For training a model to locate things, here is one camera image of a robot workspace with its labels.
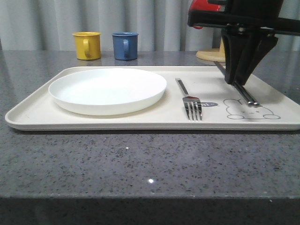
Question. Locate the yellow enamel mug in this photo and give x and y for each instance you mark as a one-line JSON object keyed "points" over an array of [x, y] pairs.
{"points": [[87, 45]]}

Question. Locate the cream rabbit serving tray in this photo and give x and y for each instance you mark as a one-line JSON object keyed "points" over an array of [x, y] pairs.
{"points": [[223, 108]]}

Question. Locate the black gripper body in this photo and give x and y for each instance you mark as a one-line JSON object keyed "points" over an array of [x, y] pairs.
{"points": [[261, 14]]}

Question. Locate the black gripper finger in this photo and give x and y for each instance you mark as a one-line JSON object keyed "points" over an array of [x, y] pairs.
{"points": [[235, 38], [257, 46]]}

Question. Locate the red enamel mug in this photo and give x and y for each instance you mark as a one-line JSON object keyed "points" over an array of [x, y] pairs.
{"points": [[204, 5]]}

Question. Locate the silver metal chopstick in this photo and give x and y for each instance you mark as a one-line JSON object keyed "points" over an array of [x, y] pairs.
{"points": [[221, 68], [251, 101]]}

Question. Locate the blue enamel mug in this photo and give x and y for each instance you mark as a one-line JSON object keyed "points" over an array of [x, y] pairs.
{"points": [[125, 45]]}

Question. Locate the grey pleated curtain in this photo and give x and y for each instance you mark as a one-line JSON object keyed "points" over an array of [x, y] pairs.
{"points": [[49, 24]]}

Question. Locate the wooden mug tree stand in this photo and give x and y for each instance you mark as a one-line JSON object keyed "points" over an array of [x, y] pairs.
{"points": [[214, 54]]}

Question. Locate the white round plate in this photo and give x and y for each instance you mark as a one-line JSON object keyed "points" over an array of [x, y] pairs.
{"points": [[108, 91]]}

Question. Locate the silver metal fork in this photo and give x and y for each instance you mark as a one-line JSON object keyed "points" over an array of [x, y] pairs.
{"points": [[192, 104]]}

